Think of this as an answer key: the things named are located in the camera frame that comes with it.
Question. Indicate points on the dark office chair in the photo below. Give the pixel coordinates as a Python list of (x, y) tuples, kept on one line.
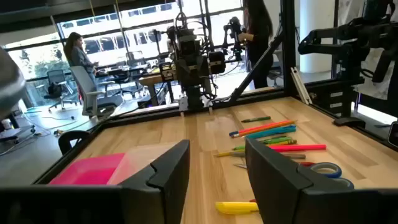
[(56, 77)]

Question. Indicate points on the wooden background desk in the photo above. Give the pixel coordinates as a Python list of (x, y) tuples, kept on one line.
[(152, 80)]

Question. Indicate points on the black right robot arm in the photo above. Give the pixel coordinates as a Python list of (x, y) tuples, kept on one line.
[(191, 71)]

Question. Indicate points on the black drawer cabinet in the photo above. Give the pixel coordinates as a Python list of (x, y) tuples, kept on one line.
[(323, 99)]

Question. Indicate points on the black background robot arm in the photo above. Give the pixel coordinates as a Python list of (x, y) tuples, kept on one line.
[(357, 34), (234, 28)]

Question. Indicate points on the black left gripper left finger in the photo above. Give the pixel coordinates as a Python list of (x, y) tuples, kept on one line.
[(161, 193)]

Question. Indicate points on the yellow pencil pink eraser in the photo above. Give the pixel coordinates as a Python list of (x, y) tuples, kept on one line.
[(224, 153)]

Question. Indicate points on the black aluminium table frame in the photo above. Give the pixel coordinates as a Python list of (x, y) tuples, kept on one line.
[(289, 46)]

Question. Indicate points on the person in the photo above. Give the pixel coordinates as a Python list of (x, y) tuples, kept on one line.
[(77, 56), (259, 46)]

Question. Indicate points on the yellow highlighter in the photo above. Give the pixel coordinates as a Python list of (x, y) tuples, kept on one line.
[(233, 208)]

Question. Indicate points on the teal marker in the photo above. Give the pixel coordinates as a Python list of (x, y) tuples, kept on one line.
[(273, 131)]

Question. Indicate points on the white office chair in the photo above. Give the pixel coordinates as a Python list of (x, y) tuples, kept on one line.
[(84, 84)]

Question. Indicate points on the white metal bars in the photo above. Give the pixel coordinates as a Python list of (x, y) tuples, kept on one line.
[(300, 84)]

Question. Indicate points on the light green marker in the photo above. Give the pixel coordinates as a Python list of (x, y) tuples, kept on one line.
[(273, 141)]

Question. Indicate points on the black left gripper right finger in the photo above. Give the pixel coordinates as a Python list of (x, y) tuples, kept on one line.
[(273, 186)]

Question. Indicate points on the small red-pink pen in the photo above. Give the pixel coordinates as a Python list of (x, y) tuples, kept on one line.
[(306, 163)]

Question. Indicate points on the orange pencil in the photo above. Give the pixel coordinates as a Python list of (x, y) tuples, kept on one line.
[(273, 127)]

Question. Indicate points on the clear plastic supply box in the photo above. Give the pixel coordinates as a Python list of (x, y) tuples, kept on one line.
[(136, 158)]

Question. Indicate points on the pink plastic box lid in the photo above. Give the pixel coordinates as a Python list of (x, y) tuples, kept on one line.
[(87, 169)]

